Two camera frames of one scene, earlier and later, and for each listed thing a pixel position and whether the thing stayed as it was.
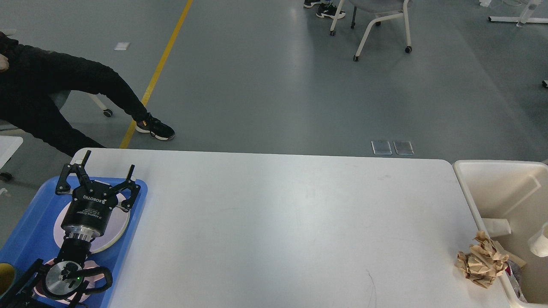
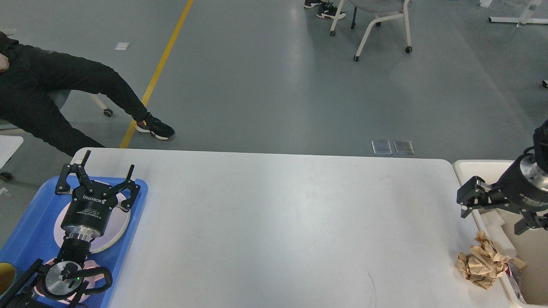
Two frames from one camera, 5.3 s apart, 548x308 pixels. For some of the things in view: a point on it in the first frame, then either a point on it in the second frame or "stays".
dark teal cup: [7, 278] stays
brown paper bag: [520, 261] stays
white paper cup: [497, 226] → [504, 246]
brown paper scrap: [482, 263] stays
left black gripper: [89, 212] stays
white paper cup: [538, 242] → [492, 218]
